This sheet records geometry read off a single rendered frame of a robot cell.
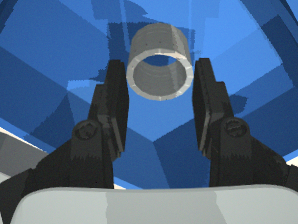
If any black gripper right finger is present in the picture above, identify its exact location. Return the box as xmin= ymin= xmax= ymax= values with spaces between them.
xmin=192 ymin=58 xmax=298 ymax=192

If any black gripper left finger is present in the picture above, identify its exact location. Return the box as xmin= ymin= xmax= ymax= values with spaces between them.
xmin=0 ymin=59 xmax=129 ymax=224

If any grey metal ring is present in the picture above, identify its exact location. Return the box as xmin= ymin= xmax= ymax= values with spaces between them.
xmin=126 ymin=23 xmax=194 ymax=101

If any blue crate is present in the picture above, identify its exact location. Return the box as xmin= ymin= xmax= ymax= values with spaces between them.
xmin=0 ymin=0 xmax=298 ymax=189

